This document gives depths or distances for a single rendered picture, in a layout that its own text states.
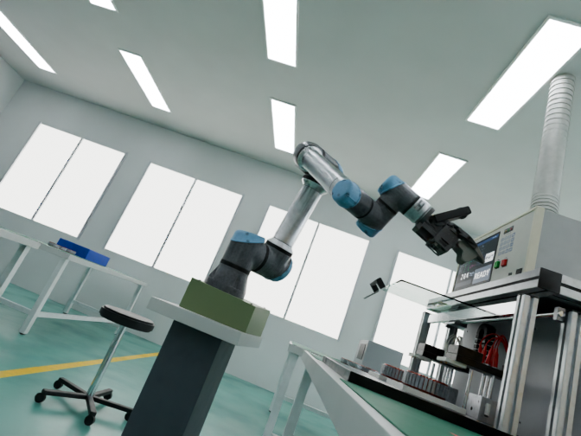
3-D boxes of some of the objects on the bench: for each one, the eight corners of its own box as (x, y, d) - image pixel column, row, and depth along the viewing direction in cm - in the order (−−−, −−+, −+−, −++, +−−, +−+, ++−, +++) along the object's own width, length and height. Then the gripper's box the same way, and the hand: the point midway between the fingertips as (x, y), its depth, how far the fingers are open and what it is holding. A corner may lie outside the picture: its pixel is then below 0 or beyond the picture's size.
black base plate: (347, 381, 75) (350, 370, 75) (322, 361, 135) (323, 355, 136) (584, 477, 69) (585, 464, 70) (447, 411, 130) (448, 405, 131)
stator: (387, 377, 110) (391, 364, 111) (373, 372, 120) (377, 360, 121) (422, 391, 110) (424, 378, 111) (405, 384, 121) (408, 373, 122)
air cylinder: (476, 419, 87) (482, 395, 88) (462, 413, 94) (467, 391, 96) (498, 427, 86) (502, 403, 88) (482, 420, 93) (487, 398, 95)
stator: (408, 386, 87) (412, 370, 88) (395, 381, 98) (399, 367, 99) (455, 405, 86) (458, 388, 87) (437, 397, 97) (440, 382, 98)
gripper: (407, 231, 114) (462, 280, 109) (418, 222, 105) (477, 276, 100) (425, 213, 115) (481, 260, 111) (437, 202, 107) (496, 254, 102)
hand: (482, 258), depth 106 cm, fingers closed
